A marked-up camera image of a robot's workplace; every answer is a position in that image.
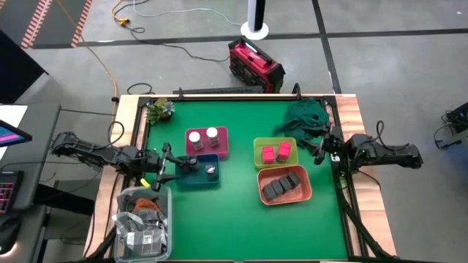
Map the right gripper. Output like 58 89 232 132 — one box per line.
303 125 350 167

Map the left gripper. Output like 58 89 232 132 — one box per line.
143 142 189 192

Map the red smoked paprika tin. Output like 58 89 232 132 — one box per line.
261 145 276 165
277 141 293 164

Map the white-lid spice jar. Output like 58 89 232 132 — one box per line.
188 131 204 152
205 126 221 148

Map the blue plastic tray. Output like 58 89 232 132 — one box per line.
175 153 222 190

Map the dark green cloth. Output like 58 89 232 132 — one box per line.
273 97 331 147

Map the orange cloth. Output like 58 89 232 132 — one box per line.
133 197 160 213

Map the magenta plastic tray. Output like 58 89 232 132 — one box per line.
185 126 230 159

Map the orange plastic tray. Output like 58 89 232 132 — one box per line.
257 164 313 206

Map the lime green plastic tray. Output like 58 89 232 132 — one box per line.
253 137 299 169

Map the small potted succulent plant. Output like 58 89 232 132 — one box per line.
145 97 176 126

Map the grey printed packet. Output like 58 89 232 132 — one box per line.
112 211 169 259

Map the long black bar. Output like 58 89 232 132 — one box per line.
173 85 265 96

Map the red and black toolbox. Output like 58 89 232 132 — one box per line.
227 36 287 94

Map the clear plastic storage bin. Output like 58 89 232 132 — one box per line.
113 185 173 263

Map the grey desk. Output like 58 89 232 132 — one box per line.
0 103 62 263

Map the white round-base pole stand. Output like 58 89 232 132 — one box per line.
240 0 270 41

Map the computer monitor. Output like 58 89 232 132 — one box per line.
0 119 33 148

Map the backlit keyboard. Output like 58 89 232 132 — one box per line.
0 170 25 215

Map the white sheet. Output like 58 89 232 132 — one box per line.
0 104 29 127

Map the black computer mouse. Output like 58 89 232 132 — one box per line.
0 217 22 256

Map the large black panel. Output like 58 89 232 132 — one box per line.
0 28 49 105

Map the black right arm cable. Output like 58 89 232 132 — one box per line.
375 120 412 147

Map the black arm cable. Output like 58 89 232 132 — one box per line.
375 120 412 147
107 121 126 149

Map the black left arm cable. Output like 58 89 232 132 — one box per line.
107 121 126 149

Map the coiled black cable loop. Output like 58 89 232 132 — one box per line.
127 82 154 96

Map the black metal table frame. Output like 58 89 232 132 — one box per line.
133 83 395 262

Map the orange extension cord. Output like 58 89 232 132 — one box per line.
54 0 120 129

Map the black floor cable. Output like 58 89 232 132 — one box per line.
127 25 231 63

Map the black equipment with cables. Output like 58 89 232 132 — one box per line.
434 102 468 150

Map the yellow floor cable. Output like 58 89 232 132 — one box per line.
110 0 132 27

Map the white floor cable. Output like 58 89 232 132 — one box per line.
132 0 244 27

